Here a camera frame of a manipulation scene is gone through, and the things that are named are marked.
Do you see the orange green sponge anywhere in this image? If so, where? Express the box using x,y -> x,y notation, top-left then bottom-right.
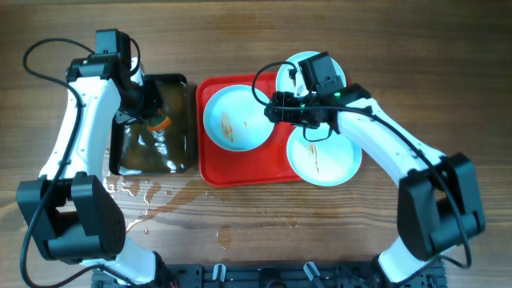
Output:
146,115 -> 172,132

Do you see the light blue plate top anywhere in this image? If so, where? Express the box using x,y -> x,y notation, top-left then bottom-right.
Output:
275,50 -> 348,99

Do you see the light blue plate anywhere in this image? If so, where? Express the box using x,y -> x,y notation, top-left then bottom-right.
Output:
275,50 -> 348,99
202,85 -> 274,152
286,123 -> 362,186

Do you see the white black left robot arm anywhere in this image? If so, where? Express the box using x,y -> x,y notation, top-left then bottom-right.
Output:
16,54 -> 174,287

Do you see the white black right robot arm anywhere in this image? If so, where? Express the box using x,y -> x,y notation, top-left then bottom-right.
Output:
264,84 -> 486,287

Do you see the black water tray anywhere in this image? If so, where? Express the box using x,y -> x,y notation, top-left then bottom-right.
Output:
108,74 -> 197,176

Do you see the red plastic tray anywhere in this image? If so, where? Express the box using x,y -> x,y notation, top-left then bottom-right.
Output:
196,74 -> 301,187

